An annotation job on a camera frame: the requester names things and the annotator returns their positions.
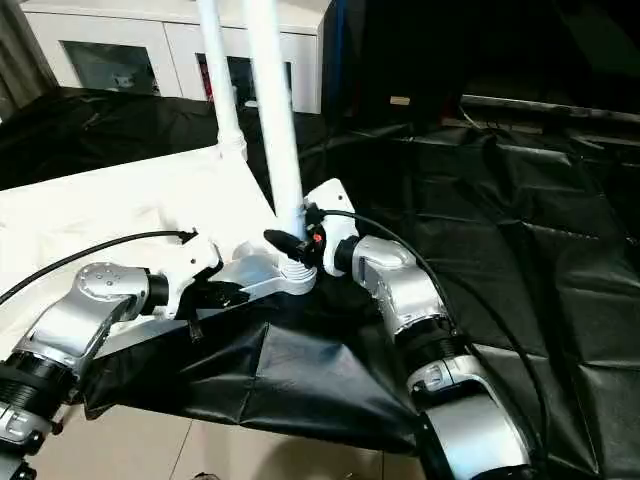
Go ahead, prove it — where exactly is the white plastic table leg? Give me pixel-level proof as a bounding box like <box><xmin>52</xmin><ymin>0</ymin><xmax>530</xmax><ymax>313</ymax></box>
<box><xmin>243</xmin><ymin>0</ymin><xmax>317</xmax><ymax>281</ymax></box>
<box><xmin>196</xmin><ymin>0</ymin><xmax>250</xmax><ymax>161</ymax></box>

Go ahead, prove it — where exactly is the white plastic table top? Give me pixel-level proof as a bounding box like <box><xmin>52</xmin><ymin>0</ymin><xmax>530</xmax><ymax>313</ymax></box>
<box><xmin>0</xmin><ymin>142</ymin><xmax>319</xmax><ymax>361</ymax></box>

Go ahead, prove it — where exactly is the black cabinet with gold label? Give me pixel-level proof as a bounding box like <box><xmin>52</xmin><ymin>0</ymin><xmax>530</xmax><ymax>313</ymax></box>
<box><xmin>319</xmin><ymin>0</ymin><xmax>469</xmax><ymax>134</ymax></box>

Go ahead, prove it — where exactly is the red bottle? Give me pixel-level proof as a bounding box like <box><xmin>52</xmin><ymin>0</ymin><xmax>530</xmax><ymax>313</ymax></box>
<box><xmin>197</xmin><ymin>54</ymin><xmax>212</xmax><ymax>101</ymax></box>

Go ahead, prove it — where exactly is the black mat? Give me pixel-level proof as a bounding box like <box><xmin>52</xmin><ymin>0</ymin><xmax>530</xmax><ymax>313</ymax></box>
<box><xmin>0</xmin><ymin>92</ymin><xmax>640</xmax><ymax>480</ymax></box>

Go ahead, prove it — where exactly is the dark metal bar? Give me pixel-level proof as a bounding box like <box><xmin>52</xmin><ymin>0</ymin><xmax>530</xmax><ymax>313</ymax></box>
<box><xmin>459</xmin><ymin>94</ymin><xmax>640</xmax><ymax>124</ymax></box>

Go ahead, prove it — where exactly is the white sideboard cabinet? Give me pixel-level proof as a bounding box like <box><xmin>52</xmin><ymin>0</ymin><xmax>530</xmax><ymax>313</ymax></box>
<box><xmin>22</xmin><ymin>0</ymin><xmax>324</xmax><ymax>114</ymax></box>

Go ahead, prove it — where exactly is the grey brown curtain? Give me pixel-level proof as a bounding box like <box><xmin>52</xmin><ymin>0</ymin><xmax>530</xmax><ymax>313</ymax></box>
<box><xmin>0</xmin><ymin>0</ymin><xmax>59</xmax><ymax>121</ymax></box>

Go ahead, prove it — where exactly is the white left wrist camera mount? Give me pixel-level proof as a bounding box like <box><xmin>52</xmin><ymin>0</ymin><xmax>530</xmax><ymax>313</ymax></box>
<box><xmin>149</xmin><ymin>232</ymin><xmax>224</xmax><ymax>321</ymax></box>

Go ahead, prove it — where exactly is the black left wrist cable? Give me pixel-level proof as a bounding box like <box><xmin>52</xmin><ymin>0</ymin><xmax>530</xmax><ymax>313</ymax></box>
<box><xmin>0</xmin><ymin>229</ymin><xmax>197</xmax><ymax>304</ymax></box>

